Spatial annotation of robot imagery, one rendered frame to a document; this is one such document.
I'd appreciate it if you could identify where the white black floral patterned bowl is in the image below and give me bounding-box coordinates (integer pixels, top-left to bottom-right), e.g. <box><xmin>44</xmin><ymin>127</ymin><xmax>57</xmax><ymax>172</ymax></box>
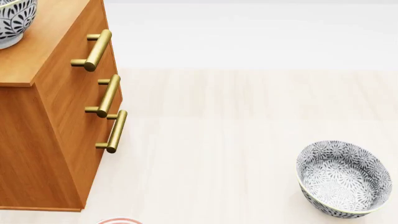
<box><xmin>295</xmin><ymin>139</ymin><xmax>394</xmax><ymax>220</ymax></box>
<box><xmin>0</xmin><ymin>0</ymin><xmax>39</xmax><ymax>50</ymax></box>

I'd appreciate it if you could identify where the wooden drawer cabinet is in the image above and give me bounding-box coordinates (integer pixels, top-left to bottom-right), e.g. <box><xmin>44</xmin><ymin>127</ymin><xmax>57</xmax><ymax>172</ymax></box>
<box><xmin>0</xmin><ymin>0</ymin><xmax>124</xmax><ymax>213</ymax></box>

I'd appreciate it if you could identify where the red white striped plate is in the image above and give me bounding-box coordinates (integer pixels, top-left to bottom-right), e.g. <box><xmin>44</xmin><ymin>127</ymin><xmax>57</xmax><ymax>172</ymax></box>
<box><xmin>95</xmin><ymin>217</ymin><xmax>142</xmax><ymax>224</ymax></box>

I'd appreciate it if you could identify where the brass bar drawer handle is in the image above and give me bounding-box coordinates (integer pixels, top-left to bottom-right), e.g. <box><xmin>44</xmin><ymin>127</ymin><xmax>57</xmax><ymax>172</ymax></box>
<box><xmin>84</xmin><ymin>73</ymin><xmax>122</xmax><ymax>119</ymax></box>
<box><xmin>70</xmin><ymin>29</ymin><xmax>113</xmax><ymax>73</ymax></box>
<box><xmin>95</xmin><ymin>109</ymin><xmax>129</xmax><ymax>154</ymax></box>

